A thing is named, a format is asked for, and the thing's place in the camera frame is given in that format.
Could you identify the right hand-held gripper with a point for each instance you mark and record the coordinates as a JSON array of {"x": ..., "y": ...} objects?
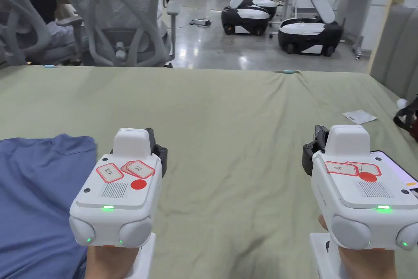
[{"x": 352, "y": 200}]

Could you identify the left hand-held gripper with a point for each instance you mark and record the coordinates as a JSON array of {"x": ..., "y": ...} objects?
[{"x": 124, "y": 190}]

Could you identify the person's left hand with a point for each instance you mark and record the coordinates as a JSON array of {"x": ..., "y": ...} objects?
[{"x": 107, "y": 262}]

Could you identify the person's right hand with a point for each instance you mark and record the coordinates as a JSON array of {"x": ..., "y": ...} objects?
[{"x": 375, "y": 264}]

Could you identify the bed with pale green sheet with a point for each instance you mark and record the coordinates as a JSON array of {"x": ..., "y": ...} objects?
[{"x": 228, "y": 128}]

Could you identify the smartphone with lit screen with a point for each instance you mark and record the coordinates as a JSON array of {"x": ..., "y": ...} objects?
[{"x": 396, "y": 166}]

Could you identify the white and black wheeled robot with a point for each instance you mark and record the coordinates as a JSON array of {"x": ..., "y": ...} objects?
[
  {"x": 246, "y": 17},
  {"x": 310, "y": 35}
]

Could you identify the blue shirt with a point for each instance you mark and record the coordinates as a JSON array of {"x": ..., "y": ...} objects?
[{"x": 36, "y": 194}]

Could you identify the white power strip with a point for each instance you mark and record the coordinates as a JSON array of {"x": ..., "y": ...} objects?
[{"x": 200, "y": 22}]

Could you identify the beige wooden board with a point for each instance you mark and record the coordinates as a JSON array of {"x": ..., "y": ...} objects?
[{"x": 390, "y": 0}]

